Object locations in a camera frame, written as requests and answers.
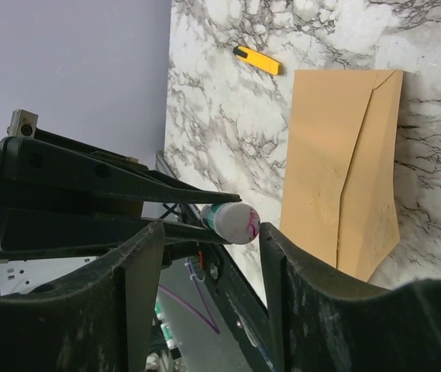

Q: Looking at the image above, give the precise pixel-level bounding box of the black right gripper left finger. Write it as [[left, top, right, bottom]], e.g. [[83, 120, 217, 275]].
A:
[[0, 222, 164, 371]]

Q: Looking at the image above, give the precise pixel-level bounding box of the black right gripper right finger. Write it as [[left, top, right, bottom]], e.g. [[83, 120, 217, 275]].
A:
[[259, 222, 441, 371]]

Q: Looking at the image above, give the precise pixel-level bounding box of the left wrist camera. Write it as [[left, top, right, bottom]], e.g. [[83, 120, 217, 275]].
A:
[[7, 109, 39, 138]]

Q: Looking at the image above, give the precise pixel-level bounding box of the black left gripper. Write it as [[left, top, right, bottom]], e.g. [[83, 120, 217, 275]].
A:
[[0, 137, 241, 263]]

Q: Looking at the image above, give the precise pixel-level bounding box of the brown paper envelope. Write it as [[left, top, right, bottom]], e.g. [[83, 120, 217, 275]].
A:
[[280, 70, 403, 281]]

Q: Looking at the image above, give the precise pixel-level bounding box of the yellow utility knife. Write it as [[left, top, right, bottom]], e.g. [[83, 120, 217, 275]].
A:
[[233, 46, 281, 76]]

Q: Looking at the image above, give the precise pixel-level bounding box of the green white glue stick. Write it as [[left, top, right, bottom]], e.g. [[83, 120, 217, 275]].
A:
[[200, 202, 260, 245]]

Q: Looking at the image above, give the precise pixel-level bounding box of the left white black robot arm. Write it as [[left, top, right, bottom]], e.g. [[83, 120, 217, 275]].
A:
[[0, 133, 239, 295]]

